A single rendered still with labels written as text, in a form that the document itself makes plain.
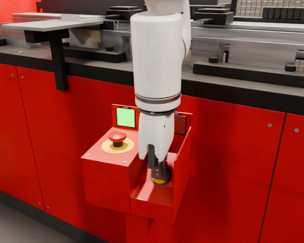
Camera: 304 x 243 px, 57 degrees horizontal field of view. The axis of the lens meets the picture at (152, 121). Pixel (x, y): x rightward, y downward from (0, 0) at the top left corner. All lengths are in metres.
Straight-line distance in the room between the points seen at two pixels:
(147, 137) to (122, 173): 0.10
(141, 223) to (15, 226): 1.07
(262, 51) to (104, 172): 0.52
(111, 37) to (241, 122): 0.53
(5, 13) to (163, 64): 1.56
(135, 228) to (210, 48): 0.53
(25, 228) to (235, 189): 1.13
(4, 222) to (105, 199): 1.15
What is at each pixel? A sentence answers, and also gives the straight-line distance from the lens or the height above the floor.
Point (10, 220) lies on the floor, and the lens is 1.74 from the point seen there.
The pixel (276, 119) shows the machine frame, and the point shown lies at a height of 0.81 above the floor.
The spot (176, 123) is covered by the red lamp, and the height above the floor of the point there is 0.81.
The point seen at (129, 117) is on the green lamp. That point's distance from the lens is 0.68.
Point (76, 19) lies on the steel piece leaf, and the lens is 1.02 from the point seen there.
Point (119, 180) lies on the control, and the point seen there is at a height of 0.74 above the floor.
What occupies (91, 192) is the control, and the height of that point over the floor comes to 0.70.
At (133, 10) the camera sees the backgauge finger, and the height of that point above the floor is 1.02.
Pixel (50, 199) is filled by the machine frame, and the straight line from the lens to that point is 1.46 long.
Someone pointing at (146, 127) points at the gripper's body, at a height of 0.87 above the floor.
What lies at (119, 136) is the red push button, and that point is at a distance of 0.60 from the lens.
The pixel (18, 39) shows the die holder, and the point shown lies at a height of 0.91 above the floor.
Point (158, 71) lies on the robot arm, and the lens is 0.46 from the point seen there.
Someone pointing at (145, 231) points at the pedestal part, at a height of 0.57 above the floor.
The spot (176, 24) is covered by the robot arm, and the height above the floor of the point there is 1.04.
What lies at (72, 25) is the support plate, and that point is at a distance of 0.94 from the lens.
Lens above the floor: 1.09
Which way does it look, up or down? 24 degrees down
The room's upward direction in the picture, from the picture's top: straight up
